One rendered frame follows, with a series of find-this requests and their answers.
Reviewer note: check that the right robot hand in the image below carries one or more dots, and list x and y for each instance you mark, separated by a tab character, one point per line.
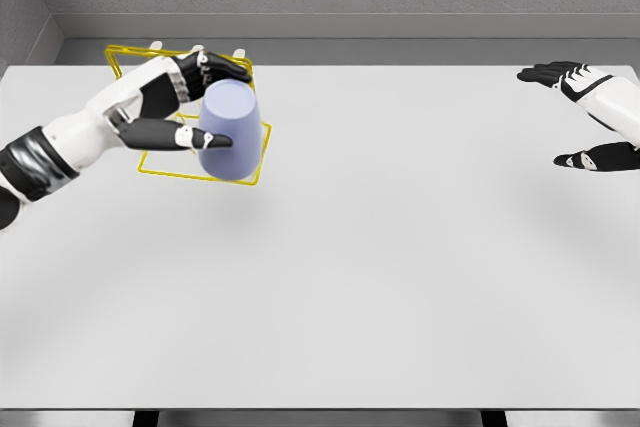
607	99

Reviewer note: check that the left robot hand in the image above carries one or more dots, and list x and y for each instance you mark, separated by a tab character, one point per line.
125	97

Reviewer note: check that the lavender blue cup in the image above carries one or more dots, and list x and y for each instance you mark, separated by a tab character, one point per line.
231	142

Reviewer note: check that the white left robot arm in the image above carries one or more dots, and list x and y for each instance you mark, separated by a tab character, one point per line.
55	147

